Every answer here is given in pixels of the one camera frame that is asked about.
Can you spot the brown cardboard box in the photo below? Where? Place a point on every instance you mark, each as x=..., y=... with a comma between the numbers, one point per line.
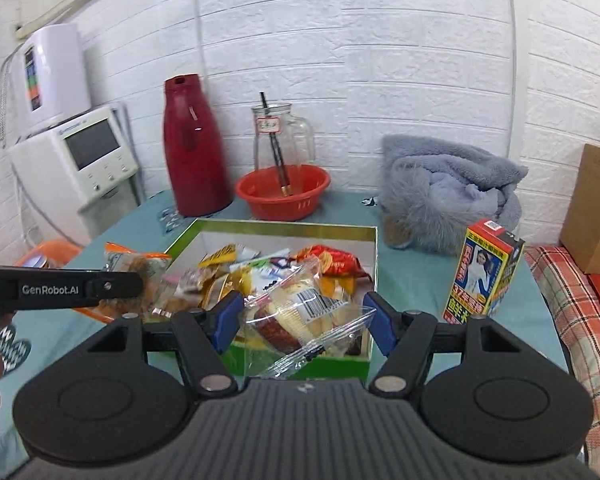
x=581, y=230

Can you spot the white snack bag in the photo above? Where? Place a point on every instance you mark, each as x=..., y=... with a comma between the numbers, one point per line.
x=268, y=271

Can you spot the teal patterned tablecloth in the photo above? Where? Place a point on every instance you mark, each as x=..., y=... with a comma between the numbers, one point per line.
x=407, y=279

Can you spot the yellow red printed carton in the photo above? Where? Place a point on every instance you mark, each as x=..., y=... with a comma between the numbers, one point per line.
x=486, y=267

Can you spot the grey fluffy blanket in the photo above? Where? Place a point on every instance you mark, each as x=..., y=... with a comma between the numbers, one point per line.
x=431, y=190

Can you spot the red plastic basket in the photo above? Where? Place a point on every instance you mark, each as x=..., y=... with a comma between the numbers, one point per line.
x=269, y=200

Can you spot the red orange chip bag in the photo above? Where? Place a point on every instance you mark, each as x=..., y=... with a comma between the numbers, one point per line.
x=334, y=262

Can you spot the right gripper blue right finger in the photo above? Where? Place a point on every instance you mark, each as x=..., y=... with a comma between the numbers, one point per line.
x=405, y=339

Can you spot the yellow corn snack bag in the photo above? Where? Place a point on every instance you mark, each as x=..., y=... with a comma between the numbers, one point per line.
x=237, y=281

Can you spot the white machine with screen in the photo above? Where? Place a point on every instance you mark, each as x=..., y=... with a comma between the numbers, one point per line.
x=81, y=177

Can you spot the green cardboard box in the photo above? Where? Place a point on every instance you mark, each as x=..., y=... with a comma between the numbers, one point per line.
x=282, y=240

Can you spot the black chopsticks in pitcher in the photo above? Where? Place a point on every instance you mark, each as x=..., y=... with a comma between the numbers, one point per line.
x=270, y=126

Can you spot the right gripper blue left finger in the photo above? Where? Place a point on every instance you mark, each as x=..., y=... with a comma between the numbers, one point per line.
x=201, y=338

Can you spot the red plaid cloth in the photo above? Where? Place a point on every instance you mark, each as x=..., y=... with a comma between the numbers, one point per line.
x=575, y=309

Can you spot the orange plastic basin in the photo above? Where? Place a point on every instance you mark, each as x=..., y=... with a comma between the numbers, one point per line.
x=52, y=254

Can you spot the pink-topped brown snack bag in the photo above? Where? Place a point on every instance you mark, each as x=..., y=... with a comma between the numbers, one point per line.
x=182, y=293

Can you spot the clear bag of cakes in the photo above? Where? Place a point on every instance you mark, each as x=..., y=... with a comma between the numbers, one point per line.
x=307, y=324

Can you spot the clear glass pitcher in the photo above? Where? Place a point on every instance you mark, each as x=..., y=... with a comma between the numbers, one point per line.
x=295, y=137

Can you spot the red thermos jug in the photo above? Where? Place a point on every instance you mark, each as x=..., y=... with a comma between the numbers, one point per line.
x=193, y=149

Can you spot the white wall water purifier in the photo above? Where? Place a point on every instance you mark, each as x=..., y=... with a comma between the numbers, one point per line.
x=49, y=78

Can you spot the orange-edged clear snack bag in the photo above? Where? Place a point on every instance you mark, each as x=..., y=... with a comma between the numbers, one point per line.
x=133, y=284

